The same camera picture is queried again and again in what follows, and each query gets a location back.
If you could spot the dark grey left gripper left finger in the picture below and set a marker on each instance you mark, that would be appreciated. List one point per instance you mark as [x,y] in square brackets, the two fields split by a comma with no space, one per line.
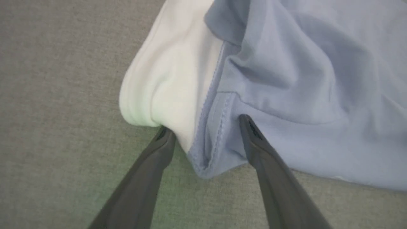
[143,184]

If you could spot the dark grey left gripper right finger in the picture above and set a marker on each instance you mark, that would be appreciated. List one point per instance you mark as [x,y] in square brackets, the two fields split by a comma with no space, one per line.
[276,184]

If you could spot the light blue and white garment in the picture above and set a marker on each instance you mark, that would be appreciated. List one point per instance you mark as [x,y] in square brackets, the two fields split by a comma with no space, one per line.
[302,79]

